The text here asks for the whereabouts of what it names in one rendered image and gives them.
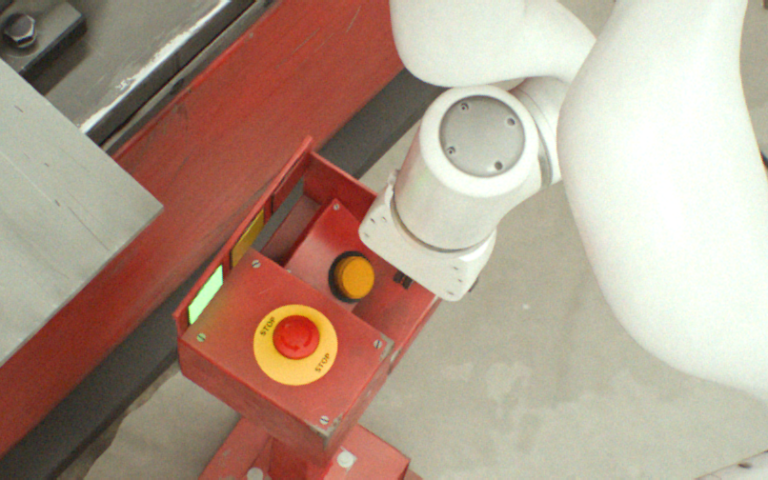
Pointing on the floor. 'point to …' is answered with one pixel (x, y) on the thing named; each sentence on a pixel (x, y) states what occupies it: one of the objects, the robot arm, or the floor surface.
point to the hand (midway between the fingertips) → (413, 265)
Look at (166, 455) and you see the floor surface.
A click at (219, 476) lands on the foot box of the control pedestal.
